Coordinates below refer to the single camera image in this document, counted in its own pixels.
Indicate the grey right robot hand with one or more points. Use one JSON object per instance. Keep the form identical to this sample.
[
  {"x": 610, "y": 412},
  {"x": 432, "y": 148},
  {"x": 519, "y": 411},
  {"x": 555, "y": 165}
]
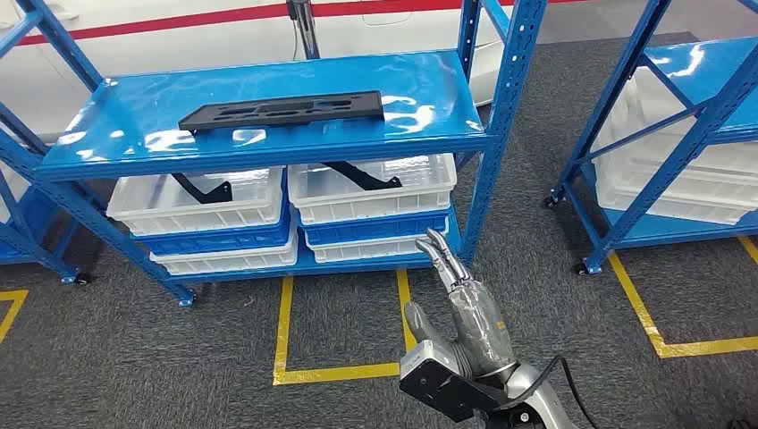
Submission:
[{"x": 480, "y": 331}]

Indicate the black plastic panel part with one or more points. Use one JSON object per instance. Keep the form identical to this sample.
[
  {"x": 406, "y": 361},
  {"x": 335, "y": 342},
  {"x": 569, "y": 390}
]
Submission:
[{"x": 355, "y": 106}]

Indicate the blue metal shelf rack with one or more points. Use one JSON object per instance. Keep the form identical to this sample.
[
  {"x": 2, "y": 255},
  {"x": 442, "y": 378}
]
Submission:
[
  {"x": 29, "y": 237},
  {"x": 148, "y": 106},
  {"x": 699, "y": 65}
]

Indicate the white car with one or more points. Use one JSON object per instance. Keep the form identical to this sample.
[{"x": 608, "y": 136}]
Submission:
[{"x": 177, "y": 47}]

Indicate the red barrier belt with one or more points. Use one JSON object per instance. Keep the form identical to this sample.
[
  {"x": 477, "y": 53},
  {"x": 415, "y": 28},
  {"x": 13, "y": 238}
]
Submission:
[{"x": 148, "y": 25}]

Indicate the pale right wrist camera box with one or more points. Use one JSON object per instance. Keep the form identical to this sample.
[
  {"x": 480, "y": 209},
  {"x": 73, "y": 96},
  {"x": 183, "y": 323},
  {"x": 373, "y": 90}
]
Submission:
[{"x": 432, "y": 379}]

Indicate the black angled bracket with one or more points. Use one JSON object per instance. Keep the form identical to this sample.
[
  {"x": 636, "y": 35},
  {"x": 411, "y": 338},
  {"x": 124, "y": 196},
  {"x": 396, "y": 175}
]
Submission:
[
  {"x": 373, "y": 185},
  {"x": 216, "y": 195}
]

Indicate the chrome stanchion post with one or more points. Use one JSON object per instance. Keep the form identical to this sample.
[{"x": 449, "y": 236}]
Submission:
[{"x": 305, "y": 29}]

